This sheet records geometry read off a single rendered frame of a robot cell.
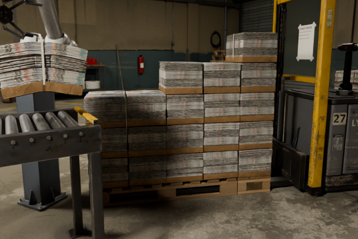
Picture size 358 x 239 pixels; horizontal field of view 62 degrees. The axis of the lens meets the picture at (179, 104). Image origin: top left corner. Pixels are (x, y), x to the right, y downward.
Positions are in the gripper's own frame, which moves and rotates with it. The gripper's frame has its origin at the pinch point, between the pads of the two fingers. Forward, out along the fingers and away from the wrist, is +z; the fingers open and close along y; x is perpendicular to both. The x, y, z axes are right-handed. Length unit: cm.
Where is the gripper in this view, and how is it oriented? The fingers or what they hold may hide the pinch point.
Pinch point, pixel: (39, 19)
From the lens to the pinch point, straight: 162.9
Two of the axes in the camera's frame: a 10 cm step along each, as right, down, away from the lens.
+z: 8.6, 0.0, 5.1
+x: 5.0, 1.7, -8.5
